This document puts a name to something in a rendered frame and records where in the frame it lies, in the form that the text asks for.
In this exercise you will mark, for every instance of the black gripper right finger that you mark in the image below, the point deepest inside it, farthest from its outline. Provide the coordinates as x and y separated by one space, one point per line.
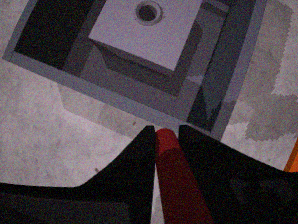
239 189

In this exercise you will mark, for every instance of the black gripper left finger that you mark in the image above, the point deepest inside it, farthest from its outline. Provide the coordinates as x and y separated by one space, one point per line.
122 193

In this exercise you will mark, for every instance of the dark red peg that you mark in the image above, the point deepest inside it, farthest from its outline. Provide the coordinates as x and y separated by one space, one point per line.
181 199

